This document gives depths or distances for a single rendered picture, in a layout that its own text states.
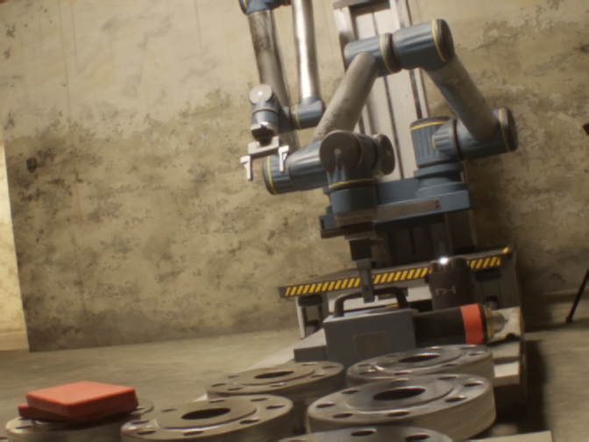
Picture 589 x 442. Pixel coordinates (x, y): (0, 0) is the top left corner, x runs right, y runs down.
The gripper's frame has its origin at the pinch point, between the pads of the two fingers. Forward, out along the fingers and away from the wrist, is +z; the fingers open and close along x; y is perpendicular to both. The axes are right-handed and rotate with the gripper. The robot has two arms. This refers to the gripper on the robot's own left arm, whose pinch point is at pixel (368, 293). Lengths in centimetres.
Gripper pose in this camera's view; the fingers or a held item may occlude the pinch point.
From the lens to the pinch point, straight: 167.5
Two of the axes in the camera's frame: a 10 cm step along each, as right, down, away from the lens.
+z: 1.5, 9.9, -0.7
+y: 9.8, -1.6, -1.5
